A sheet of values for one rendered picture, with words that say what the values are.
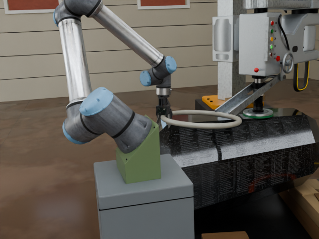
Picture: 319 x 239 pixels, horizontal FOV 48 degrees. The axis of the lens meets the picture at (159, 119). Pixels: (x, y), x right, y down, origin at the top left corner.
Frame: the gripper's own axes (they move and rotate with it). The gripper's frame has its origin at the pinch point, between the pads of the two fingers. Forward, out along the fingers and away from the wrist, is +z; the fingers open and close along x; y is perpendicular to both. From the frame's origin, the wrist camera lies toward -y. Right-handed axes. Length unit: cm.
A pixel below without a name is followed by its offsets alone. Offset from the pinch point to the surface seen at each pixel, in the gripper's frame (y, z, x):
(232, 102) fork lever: -37, -10, 39
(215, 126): 21.9, -7.0, 34.3
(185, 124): 24.2, -7.6, 18.4
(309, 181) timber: -78, 58, 100
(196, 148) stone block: -16.6, 18.4, 17.9
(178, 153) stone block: -10.0, 21.2, 6.9
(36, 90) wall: -499, 63, -427
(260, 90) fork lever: -46, -18, 58
